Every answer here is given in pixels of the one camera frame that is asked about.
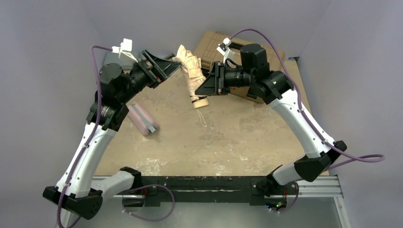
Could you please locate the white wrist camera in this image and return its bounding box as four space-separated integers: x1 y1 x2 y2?
112 38 138 64
216 38 235 63

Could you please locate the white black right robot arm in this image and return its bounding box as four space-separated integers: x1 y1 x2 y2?
195 44 347 187

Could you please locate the beige umbrella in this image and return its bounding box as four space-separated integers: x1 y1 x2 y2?
173 45 210 127

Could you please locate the aluminium frame rail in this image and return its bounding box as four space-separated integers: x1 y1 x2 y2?
297 176 343 198

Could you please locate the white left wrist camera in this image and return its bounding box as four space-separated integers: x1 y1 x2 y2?
112 38 138 64

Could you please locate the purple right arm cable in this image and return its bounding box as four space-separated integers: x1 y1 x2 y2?
229 28 386 172

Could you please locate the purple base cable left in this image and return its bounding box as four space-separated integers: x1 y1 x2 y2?
121 184 176 222

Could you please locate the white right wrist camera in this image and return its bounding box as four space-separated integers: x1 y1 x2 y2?
216 38 235 63

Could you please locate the dark metal clamp tool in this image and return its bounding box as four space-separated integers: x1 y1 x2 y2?
164 54 175 60

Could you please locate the tan plastic toolbox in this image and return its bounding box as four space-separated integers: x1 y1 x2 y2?
192 30 286 105

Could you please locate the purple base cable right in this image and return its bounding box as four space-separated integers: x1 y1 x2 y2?
268 184 300 215

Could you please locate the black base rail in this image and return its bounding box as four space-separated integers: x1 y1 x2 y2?
120 166 301 207

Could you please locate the grey flat box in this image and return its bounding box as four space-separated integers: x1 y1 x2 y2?
103 52 139 71

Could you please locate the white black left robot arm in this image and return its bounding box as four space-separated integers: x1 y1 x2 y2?
43 50 181 228

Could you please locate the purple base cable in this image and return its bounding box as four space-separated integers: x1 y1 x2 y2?
268 184 300 215
121 184 176 222

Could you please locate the pink umbrella case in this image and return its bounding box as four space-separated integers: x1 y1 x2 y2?
127 102 159 136

